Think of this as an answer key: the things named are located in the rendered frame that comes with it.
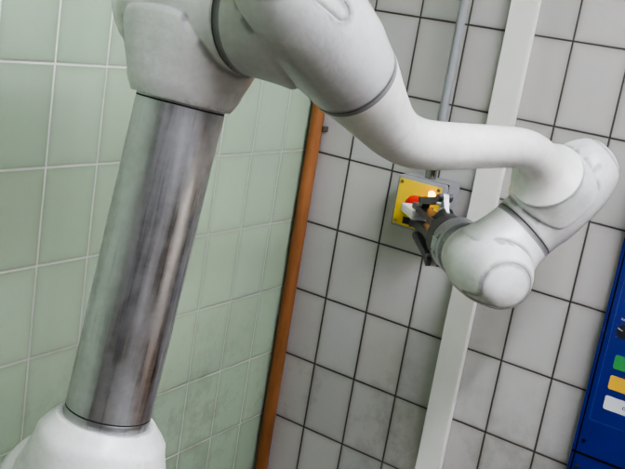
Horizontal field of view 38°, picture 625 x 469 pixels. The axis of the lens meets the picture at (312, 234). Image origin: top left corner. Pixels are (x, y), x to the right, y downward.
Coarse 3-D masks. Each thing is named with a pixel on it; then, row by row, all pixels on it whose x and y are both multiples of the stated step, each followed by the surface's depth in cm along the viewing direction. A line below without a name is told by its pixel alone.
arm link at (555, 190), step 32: (384, 96) 93; (352, 128) 98; (384, 128) 98; (416, 128) 102; (448, 128) 108; (480, 128) 112; (512, 128) 116; (416, 160) 105; (448, 160) 108; (480, 160) 112; (512, 160) 116; (544, 160) 119; (576, 160) 125; (608, 160) 127; (512, 192) 129; (544, 192) 124; (576, 192) 124; (608, 192) 128; (544, 224) 127; (576, 224) 128
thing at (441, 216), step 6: (444, 210) 147; (450, 210) 148; (438, 216) 148; (444, 216) 145; (450, 216) 145; (456, 216) 146; (432, 222) 145; (438, 222) 144; (432, 228) 144; (426, 234) 146; (426, 240) 146
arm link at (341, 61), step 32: (224, 0) 88; (256, 0) 82; (288, 0) 82; (320, 0) 83; (352, 0) 85; (224, 32) 89; (256, 32) 86; (288, 32) 84; (320, 32) 84; (352, 32) 86; (384, 32) 91; (256, 64) 90; (288, 64) 88; (320, 64) 86; (352, 64) 88; (384, 64) 91; (320, 96) 91; (352, 96) 91
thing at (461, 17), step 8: (464, 0) 162; (464, 8) 162; (464, 16) 163; (456, 24) 163; (464, 24) 163; (456, 32) 163; (456, 40) 164; (456, 48) 164; (456, 56) 164; (448, 64) 165; (456, 64) 165; (448, 72) 165; (448, 80) 165; (448, 88) 166; (448, 96) 166; (440, 104) 167; (448, 104) 167; (440, 112) 167; (440, 120) 167; (432, 176) 169
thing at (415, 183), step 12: (408, 180) 169; (420, 180) 168; (432, 180) 169; (444, 180) 171; (396, 192) 171; (408, 192) 169; (420, 192) 168; (444, 192) 165; (456, 192) 170; (396, 204) 171; (456, 204) 171; (396, 216) 171; (408, 228) 170
